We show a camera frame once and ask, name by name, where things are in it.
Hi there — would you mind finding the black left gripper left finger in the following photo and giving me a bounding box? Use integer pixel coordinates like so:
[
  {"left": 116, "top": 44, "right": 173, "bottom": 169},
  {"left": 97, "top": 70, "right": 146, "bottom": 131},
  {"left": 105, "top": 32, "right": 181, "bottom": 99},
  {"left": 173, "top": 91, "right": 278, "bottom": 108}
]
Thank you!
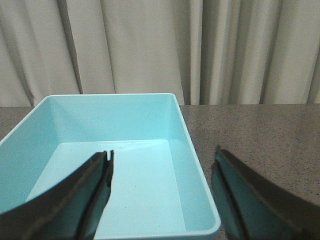
[{"left": 0, "top": 150, "right": 114, "bottom": 240}]

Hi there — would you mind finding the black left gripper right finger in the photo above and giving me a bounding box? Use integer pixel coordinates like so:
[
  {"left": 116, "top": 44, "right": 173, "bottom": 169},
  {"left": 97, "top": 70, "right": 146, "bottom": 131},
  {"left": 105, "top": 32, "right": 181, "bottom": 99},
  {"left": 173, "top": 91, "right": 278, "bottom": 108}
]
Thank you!
[{"left": 211, "top": 146, "right": 320, "bottom": 240}]

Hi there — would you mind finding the light blue plastic box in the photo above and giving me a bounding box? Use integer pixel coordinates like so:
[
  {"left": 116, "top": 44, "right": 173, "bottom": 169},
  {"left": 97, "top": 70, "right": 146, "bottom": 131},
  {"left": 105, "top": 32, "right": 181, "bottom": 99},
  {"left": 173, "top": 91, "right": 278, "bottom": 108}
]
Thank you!
[{"left": 0, "top": 93, "right": 221, "bottom": 240}]

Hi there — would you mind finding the grey pleated curtain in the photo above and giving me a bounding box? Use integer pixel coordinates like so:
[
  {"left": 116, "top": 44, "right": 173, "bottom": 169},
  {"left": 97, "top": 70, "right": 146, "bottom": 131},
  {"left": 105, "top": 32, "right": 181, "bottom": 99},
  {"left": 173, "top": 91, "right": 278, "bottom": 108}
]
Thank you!
[{"left": 0, "top": 0, "right": 320, "bottom": 107}]

